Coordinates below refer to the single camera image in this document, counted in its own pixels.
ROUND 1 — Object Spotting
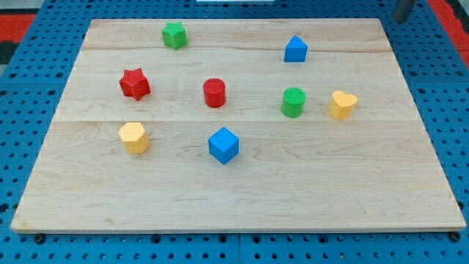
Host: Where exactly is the yellow heart block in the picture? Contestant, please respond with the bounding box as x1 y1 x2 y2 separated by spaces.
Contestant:
328 90 358 120

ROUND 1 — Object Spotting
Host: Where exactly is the blue cube block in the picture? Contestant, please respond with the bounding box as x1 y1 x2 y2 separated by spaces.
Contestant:
208 127 240 164

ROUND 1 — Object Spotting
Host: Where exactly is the red cylinder block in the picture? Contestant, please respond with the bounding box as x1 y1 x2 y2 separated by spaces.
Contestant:
202 78 226 108

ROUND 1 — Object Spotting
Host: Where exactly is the light wooden board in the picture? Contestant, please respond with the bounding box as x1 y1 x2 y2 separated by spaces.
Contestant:
11 18 466 234

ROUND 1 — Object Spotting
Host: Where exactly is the green cylinder block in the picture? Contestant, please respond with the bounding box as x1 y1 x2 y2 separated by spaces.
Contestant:
281 87 306 118

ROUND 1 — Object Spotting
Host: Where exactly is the yellow hexagon block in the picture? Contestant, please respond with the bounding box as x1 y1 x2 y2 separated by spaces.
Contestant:
118 122 150 154

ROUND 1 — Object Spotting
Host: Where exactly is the blue triangular prism block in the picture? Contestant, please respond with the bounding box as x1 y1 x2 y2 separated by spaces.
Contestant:
284 35 308 62

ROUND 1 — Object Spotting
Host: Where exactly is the red star block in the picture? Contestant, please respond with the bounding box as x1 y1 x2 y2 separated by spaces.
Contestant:
119 68 151 101

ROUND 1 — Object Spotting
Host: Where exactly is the green star block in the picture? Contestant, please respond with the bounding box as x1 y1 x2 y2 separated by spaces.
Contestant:
162 21 188 50

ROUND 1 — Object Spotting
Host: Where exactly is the grey cylindrical robot stick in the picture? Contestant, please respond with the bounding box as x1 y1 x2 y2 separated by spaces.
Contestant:
391 0 416 24

